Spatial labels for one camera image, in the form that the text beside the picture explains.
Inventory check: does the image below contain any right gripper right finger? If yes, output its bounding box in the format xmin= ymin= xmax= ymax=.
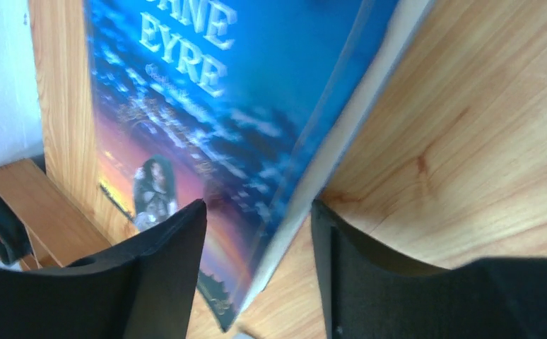
xmin=311 ymin=200 xmax=547 ymax=338

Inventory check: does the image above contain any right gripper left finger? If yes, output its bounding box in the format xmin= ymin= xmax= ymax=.
xmin=0 ymin=199 xmax=207 ymax=338

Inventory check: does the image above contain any blue Jane Eyre book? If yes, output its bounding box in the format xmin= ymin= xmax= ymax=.
xmin=83 ymin=0 xmax=434 ymax=331

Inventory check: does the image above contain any wooden compartment tray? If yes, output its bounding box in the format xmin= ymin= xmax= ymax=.
xmin=0 ymin=159 xmax=110 ymax=270

